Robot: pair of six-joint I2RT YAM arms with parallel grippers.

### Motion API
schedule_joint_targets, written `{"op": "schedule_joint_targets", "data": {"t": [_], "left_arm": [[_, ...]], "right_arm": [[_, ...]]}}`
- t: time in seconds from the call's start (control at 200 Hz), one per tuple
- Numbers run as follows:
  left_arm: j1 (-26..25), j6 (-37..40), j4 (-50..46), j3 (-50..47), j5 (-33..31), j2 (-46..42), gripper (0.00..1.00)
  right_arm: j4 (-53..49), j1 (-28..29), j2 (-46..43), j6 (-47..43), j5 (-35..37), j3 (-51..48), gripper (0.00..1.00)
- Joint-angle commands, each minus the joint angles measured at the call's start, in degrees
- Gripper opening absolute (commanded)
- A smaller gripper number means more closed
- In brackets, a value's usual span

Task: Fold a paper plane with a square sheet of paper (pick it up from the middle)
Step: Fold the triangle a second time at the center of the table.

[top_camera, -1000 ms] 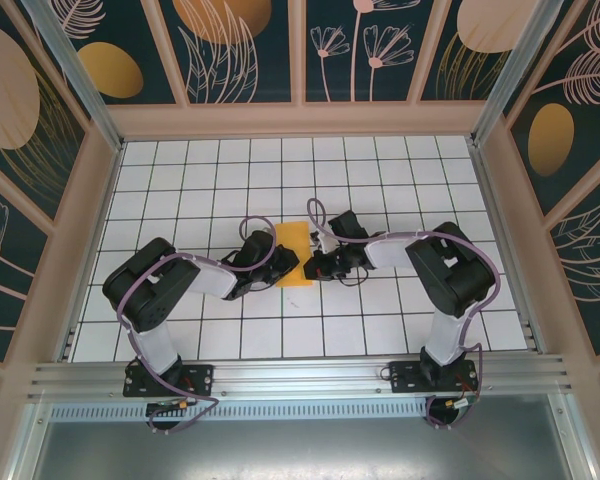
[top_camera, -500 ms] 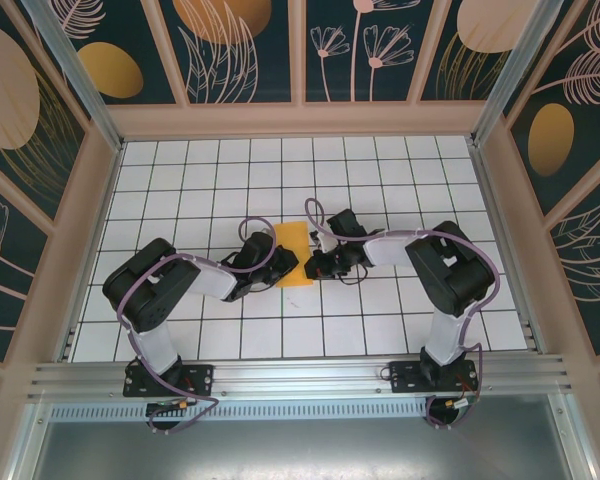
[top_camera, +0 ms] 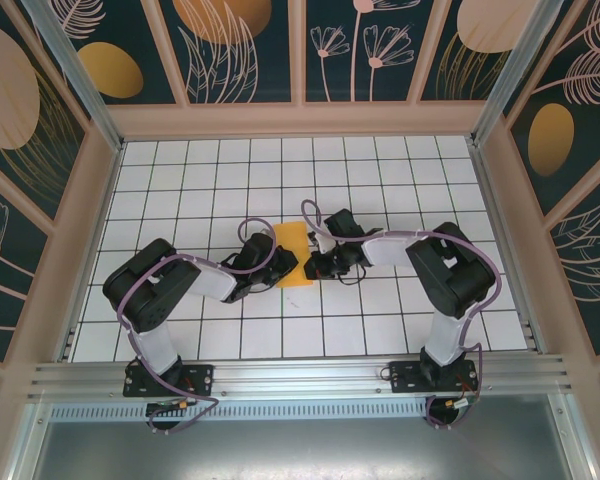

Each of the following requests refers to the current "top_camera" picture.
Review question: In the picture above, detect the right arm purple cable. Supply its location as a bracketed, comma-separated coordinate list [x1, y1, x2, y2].
[300, 199, 504, 432]

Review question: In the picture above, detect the aluminium mounting rail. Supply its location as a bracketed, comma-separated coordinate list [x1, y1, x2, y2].
[27, 353, 577, 402]

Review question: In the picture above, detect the dark panel with beige circle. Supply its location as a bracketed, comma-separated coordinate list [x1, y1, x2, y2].
[418, 0, 520, 103]

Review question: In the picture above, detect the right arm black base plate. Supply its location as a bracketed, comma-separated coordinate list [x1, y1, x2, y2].
[388, 359, 481, 395]

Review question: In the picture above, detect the grey metal sheet panel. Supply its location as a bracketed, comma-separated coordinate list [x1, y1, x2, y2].
[9, 419, 596, 480]

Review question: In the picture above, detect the dark panel with gold fern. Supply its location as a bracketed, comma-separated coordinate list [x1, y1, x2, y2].
[0, 0, 90, 224]

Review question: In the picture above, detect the dark panel with fern and oval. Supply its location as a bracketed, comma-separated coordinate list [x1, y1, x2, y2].
[502, 0, 600, 217]

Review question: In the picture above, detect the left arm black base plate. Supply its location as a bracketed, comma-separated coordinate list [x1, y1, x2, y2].
[123, 363, 216, 399]

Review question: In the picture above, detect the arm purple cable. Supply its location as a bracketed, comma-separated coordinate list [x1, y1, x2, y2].
[115, 217, 277, 436]
[300, 199, 504, 432]

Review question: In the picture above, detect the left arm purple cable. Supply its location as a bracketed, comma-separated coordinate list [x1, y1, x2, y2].
[115, 217, 277, 436]

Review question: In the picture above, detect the slotted grey cable duct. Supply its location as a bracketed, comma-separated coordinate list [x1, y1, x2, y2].
[48, 402, 554, 422]

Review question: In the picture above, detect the dark panel with flower drawings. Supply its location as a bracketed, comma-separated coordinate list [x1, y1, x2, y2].
[304, 0, 445, 104]

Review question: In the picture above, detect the yellow cloth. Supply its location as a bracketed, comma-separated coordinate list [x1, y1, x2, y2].
[272, 221, 315, 290]

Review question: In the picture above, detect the dark panel with leaf drawings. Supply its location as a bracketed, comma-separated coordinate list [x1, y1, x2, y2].
[158, 0, 294, 105]

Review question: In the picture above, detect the aluminium corner post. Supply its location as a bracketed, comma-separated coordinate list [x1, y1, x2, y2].
[471, 0, 577, 148]
[21, 0, 127, 153]

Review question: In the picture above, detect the dark panel with orange oval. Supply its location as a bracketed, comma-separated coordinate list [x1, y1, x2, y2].
[72, 0, 177, 106]

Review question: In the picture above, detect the aluminium side rail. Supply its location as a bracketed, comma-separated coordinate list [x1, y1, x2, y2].
[467, 137, 547, 354]

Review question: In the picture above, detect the dark panel with pink leaves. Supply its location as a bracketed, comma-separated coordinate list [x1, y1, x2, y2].
[549, 174, 600, 359]

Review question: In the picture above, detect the dark panel with single flower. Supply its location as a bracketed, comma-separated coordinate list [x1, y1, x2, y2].
[0, 174, 50, 364]

